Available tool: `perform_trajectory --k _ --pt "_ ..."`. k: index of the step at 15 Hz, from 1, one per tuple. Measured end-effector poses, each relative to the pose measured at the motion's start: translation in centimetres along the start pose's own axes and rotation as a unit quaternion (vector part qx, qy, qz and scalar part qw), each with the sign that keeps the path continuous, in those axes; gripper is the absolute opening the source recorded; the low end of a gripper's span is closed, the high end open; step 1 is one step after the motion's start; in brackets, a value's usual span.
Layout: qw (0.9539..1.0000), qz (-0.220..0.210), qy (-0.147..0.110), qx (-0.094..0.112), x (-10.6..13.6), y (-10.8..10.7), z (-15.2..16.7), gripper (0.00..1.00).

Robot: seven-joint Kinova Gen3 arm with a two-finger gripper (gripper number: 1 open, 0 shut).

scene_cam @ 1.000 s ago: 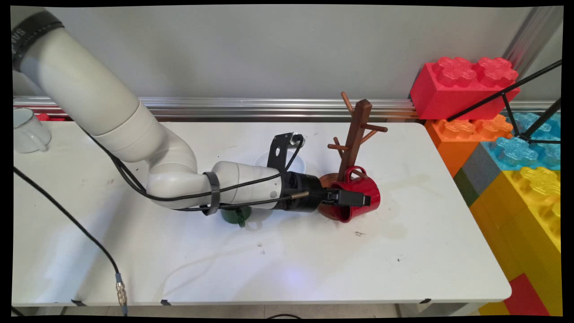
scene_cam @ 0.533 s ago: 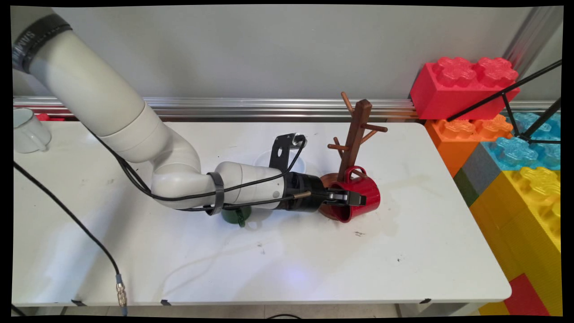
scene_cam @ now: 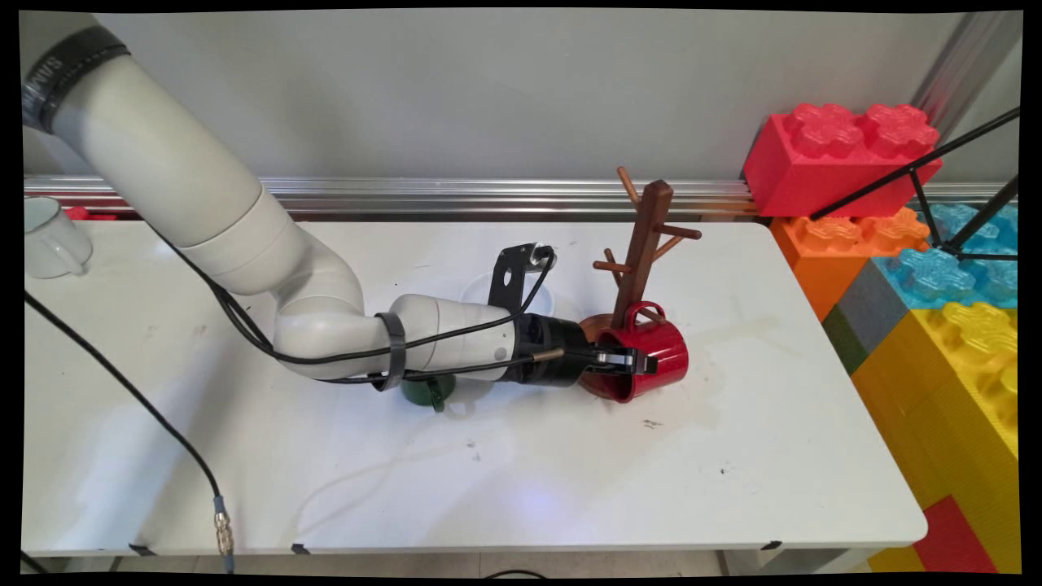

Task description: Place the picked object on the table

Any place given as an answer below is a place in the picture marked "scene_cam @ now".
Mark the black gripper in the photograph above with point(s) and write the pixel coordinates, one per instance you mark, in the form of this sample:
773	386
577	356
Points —
553	354

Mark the red mug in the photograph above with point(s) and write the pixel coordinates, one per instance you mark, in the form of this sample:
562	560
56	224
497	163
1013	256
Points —
663	342

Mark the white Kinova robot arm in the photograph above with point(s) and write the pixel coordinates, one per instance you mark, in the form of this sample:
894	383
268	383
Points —
203	195

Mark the brown wooden mug tree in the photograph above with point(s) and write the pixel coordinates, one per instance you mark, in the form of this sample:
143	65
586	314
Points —
643	236

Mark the blue bowl white inside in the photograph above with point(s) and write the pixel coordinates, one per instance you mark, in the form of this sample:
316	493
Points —
476	289

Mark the dark green mug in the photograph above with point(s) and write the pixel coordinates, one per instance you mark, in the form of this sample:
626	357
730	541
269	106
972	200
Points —
423	392

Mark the giant orange toy brick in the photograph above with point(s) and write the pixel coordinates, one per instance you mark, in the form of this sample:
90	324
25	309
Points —
822	264

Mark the giant green toy brick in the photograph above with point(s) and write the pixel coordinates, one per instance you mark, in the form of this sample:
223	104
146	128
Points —
847	342

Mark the black tape piece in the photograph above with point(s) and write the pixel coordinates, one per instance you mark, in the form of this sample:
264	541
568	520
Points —
301	548
772	546
143	549

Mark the giant grey toy brick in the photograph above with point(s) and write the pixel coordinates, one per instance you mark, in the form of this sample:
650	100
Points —
871	309

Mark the giant red toy brick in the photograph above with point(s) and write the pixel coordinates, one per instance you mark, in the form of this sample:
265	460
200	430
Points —
806	175

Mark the giant yellow toy brick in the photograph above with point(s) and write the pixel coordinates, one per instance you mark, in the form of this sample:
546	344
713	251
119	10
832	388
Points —
944	407

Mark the giant clear blue toy brick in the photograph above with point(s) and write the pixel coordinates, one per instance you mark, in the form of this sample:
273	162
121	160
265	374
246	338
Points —
936	277

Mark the black tripod legs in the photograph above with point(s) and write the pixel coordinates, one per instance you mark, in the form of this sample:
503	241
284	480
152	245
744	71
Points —
924	199

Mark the flat red toy brick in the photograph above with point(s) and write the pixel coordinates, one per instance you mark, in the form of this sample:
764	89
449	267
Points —
952	537

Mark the aluminium upright profile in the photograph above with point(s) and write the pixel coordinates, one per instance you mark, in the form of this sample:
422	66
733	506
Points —
965	69

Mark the small red object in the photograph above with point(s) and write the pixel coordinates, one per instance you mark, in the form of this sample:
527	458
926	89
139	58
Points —
89	213

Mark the white enamel mug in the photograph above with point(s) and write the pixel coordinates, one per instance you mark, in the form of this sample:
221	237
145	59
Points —
50	242

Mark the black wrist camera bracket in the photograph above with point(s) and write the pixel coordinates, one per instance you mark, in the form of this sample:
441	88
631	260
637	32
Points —
509	273

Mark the aluminium rail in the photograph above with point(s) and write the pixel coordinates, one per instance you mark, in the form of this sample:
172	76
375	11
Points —
488	195

